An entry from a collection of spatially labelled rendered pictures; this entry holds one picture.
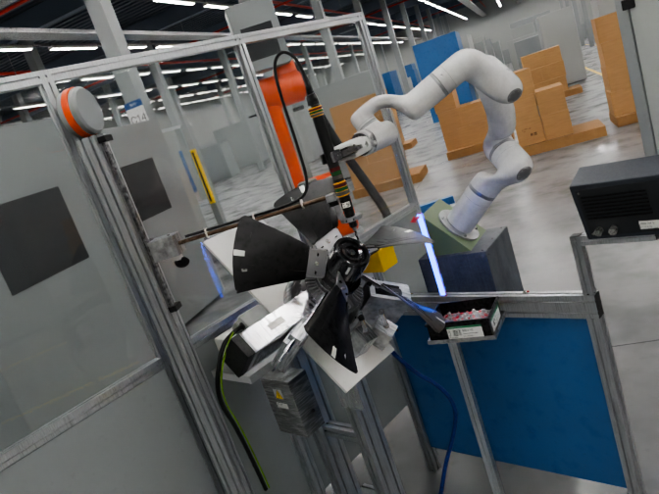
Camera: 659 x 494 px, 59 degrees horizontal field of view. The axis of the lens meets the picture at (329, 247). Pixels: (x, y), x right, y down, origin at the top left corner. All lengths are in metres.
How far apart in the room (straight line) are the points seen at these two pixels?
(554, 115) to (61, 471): 8.30
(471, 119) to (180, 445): 9.44
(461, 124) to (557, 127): 2.29
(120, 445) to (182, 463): 0.27
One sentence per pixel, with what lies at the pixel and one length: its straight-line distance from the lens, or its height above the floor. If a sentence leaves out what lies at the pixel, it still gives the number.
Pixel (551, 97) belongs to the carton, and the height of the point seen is 0.73.
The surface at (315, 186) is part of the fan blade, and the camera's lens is 1.99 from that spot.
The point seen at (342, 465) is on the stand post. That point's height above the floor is 0.39.
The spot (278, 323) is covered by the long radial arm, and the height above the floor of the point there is 1.11.
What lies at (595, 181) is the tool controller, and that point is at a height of 1.23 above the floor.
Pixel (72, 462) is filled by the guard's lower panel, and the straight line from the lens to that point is 2.16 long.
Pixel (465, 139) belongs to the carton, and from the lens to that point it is 11.11.
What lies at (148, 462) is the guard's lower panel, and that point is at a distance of 2.28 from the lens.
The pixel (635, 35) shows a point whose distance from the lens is 3.22.
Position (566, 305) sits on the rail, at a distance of 2.01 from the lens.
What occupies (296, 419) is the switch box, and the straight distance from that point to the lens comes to 2.09.
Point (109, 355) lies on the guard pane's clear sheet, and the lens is 2.16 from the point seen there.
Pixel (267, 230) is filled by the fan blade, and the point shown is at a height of 1.37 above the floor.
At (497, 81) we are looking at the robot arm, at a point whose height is 1.55.
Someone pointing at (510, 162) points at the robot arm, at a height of 1.24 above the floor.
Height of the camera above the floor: 1.66
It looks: 13 degrees down
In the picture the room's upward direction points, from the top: 19 degrees counter-clockwise
